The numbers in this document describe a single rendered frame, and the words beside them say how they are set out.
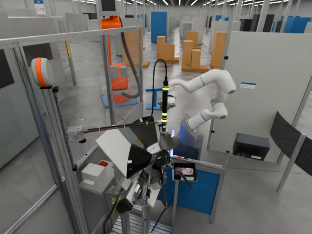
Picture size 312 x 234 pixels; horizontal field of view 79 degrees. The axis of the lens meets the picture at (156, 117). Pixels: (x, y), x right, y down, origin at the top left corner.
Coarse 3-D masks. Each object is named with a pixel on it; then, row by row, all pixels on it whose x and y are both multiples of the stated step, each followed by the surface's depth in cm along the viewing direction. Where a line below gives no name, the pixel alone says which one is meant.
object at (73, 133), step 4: (68, 128) 125; (72, 128) 125; (76, 128) 125; (80, 128) 125; (68, 132) 121; (72, 132) 122; (76, 132) 123; (80, 132) 123; (68, 136) 122; (72, 136) 123; (76, 136) 124; (80, 136) 125; (68, 140) 125; (72, 140) 124
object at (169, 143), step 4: (160, 136) 172; (164, 136) 172; (168, 136) 173; (160, 140) 168; (164, 140) 168; (168, 140) 168; (172, 140) 170; (176, 140) 173; (160, 144) 163; (164, 144) 163; (168, 144) 163; (172, 144) 165; (176, 144) 167; (180, 144) 170; (160, 148) 159; (164, 148) 159; (168, 148) 159; (172, 148) 160
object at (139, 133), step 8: (136, 120) 149; (144, 120) 152; (152, 120) 154; (136, 128) 148; (144, 128) 149; (152, 128) 152; (144, 136) 148; (152, 136) 149; (144, 144) 148; (152, 144) 148
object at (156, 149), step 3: (153, 144) 149; (156, 144) 149; (150, 147) 148; (153, 147) 149; (156, 147) 149; (159, 147) 149; (150, 150) 148; (153, 150) 148; (156, 150) 148; (153, 153) 148
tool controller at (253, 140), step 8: (240, 136) 166; (248, 136) 166; (256, 136) 165; (240, 144) 163; (248, 144) 160; (256, 144) 159; (264, 144) 158; (240, 152) 169; (248, 152) 166; (256, 152) 163; (264, 152) 160
